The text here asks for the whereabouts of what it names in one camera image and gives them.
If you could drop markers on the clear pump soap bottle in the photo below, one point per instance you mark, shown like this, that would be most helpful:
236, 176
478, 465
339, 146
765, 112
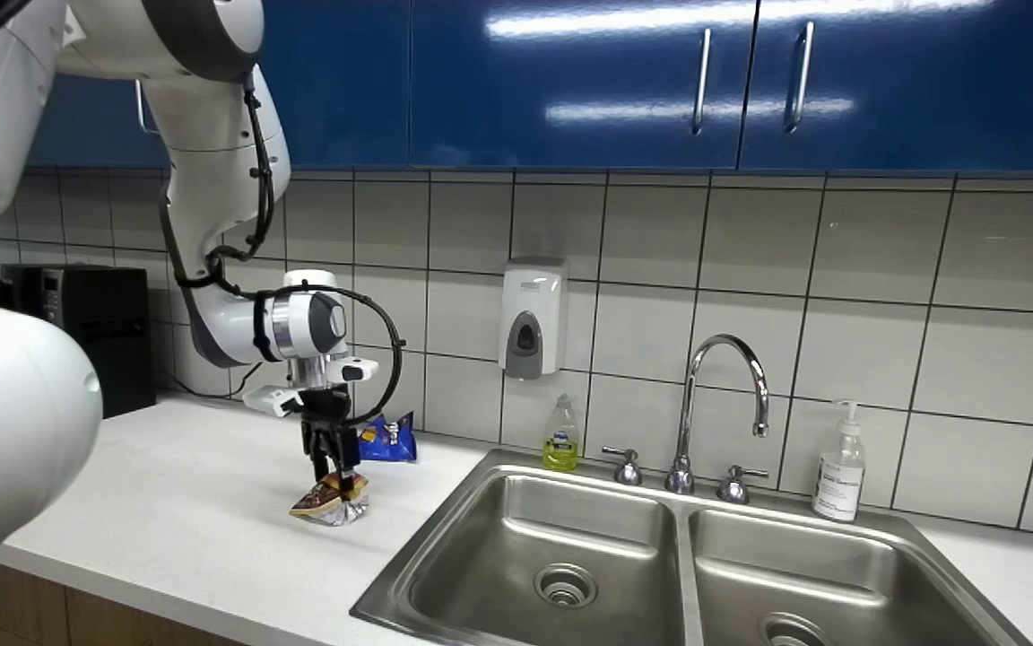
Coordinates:
841, 471

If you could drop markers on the brown yellow snack wrapper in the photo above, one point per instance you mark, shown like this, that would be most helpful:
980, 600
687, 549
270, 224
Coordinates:
332, 504

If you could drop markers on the chrome gooseneck faucet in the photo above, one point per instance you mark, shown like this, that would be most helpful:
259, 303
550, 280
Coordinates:
713, 421

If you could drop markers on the stainless steel double sink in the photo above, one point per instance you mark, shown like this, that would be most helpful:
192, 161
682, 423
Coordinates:
533, 556

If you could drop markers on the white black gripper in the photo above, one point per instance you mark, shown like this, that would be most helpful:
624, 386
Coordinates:
322, 407

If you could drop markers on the blue upper cabinets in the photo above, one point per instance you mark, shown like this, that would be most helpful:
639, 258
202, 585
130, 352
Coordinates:
896, 88

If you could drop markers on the wooden lower cabinet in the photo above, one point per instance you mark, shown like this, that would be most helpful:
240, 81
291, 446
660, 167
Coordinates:
35, 610

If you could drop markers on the white wall soap dispenser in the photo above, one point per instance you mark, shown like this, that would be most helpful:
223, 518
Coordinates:
533, 315

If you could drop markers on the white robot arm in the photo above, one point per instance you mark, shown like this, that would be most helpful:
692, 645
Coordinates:
226, 167

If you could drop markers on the yellow dish soap bottle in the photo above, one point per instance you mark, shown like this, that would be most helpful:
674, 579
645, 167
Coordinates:
559, 437

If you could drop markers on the blue snack bag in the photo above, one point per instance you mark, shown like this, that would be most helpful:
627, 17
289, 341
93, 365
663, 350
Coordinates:
388, 440

